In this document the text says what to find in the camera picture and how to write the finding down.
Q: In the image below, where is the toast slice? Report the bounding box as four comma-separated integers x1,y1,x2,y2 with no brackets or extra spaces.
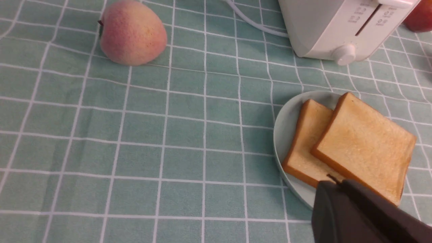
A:
311,92,417,206
282,99,344,188

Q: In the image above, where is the pink peach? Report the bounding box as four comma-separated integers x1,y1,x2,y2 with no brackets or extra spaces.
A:
98,0,168,66

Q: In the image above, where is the red apple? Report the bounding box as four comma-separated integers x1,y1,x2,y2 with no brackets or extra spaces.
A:
403,0,432,33

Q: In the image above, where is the green checkered tablecloth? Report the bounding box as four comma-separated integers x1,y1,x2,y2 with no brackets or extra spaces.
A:
0,0,432,243

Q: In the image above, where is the white power cable with plug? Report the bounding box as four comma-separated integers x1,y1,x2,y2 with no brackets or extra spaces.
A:
224,0,289,38

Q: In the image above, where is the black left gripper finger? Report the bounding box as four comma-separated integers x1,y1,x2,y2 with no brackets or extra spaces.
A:
311,175,432,243

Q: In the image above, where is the pale green round plate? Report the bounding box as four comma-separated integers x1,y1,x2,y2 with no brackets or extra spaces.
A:
273,91,342,208

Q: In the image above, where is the white two-slot toaster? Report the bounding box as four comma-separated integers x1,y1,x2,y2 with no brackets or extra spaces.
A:
279,0,419,65

